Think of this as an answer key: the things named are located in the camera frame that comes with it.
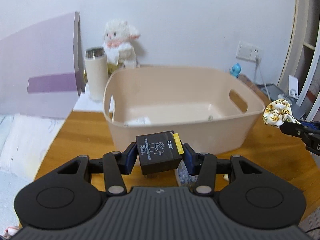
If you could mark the beige plastic storage basket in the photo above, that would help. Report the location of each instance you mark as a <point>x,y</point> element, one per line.
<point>209,109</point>

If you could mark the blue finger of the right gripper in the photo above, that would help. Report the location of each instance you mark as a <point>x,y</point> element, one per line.
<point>294,129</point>
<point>310,123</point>

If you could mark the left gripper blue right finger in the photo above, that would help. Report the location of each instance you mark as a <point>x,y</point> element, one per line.
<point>202,165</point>

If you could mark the yellow tissue pack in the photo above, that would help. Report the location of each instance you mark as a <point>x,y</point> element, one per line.
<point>113,67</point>

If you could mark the white phone stand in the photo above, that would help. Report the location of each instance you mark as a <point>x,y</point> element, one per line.
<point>293,89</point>

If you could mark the white wall switch socket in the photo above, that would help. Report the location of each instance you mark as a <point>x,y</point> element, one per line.
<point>248,52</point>

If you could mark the white wooden shelf frame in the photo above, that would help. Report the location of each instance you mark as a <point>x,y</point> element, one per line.
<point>302,59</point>

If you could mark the lilac bed headboard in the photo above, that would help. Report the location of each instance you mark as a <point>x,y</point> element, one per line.
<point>41,68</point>

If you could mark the white plush lamb toy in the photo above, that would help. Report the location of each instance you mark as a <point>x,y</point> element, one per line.
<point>117,45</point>

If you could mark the white bed pillow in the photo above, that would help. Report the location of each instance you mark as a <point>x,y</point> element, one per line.
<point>25,141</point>

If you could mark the blue cartoon figurine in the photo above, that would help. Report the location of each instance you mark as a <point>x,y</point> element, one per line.
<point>235,70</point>

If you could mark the beige hair clip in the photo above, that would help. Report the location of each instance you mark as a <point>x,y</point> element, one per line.
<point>225,177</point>

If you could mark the black charger box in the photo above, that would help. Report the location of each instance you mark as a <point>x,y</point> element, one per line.
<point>159,152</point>

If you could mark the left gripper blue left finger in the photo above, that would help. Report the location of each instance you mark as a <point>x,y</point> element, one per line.
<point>116,164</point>

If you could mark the blue white patterned box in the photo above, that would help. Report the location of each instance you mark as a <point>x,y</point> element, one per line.
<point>183,178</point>

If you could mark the yellow floral scrunchie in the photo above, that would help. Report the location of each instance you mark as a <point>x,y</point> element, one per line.
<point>278,112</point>

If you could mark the cream thermos bottle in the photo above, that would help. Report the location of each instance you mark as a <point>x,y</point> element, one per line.
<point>96,71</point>

